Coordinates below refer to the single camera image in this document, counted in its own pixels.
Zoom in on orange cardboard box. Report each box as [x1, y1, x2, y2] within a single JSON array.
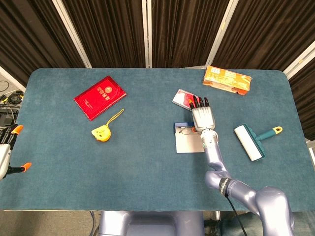
[[202, 65, 253, 96]]

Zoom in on brown curtain screen panel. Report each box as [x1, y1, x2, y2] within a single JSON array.
[[61, 0, 148, 69], [285, 41, 315, 141], [0, 0, 92, 87], [211, 0, 315, 74], [147, 0, 237, 69]]

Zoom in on white and red box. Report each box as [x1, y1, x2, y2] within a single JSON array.
[[172, 88, 197, 110]]

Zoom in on grey-purple robot torso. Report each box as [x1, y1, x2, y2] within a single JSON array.
[[98, 210, 205, 236]]

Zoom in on red certificate booklet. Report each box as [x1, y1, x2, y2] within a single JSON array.
[[73, 75, 127, 121]]

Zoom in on thin metal-framed eyeglasses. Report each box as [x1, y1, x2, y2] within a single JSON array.
[[178, 125, 197, 135]]

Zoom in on yellow tape measure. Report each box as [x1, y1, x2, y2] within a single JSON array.
[[91, 108, 125, 143]]

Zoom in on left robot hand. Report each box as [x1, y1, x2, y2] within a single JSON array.
[[0, 124, 32, 180]]

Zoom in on white lint roller teal handle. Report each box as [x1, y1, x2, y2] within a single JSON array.
[[233, 124, 283, 162]]

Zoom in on teal table cloth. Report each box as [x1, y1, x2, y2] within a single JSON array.
[[0, 68, 315, 211]]

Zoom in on black and yellow cable bundle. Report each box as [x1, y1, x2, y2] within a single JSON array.
[[0, 89, 25, 105]]

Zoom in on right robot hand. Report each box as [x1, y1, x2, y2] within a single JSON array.
[[188, 95, 218, 134]]

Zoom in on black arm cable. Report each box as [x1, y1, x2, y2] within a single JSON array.
[[225, 195, 247, 236]]

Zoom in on blue glasses card box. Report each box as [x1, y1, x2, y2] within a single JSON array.
[[174, 121, 206, 154]]

